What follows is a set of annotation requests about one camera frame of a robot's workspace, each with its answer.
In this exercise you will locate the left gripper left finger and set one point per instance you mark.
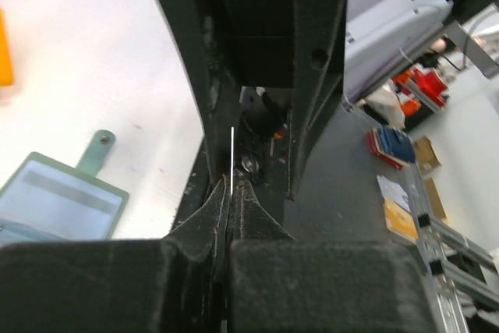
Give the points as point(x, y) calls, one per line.
point(142, 285)

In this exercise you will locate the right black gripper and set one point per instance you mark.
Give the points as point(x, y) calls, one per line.
point(261, 38)

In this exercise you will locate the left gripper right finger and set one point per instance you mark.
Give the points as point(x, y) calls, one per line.
point(279, 284)

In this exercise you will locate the tan gold credit card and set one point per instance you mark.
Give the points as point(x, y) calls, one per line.
point(232, 160)

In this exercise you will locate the grey-green card holder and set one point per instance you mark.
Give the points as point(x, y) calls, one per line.
point(62, 196)

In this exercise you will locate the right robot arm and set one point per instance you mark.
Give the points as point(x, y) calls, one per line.
point(372, 39)

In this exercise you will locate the blue card sleeve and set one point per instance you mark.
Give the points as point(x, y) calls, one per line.
point(58, 204)

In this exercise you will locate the stack of cards in background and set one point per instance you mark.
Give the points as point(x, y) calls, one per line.
point(398, 220)

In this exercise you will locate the yellow plastic bin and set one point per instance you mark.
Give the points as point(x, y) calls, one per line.
point(6, 73)

